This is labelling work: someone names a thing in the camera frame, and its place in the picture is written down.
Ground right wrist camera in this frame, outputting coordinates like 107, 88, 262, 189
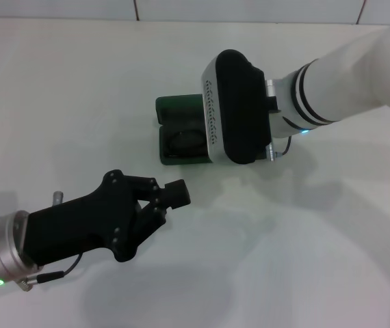
200, 49, 278, 165

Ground black glasses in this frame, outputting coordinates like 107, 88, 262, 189
167, 129, 205, 159

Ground green glasses case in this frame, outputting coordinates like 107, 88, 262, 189
155, 94, 270, 167

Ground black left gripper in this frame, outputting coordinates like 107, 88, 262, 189
23, 169, 192, 267

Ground right gripper cable with plugs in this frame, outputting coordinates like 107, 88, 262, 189
265, 135, 294, 161

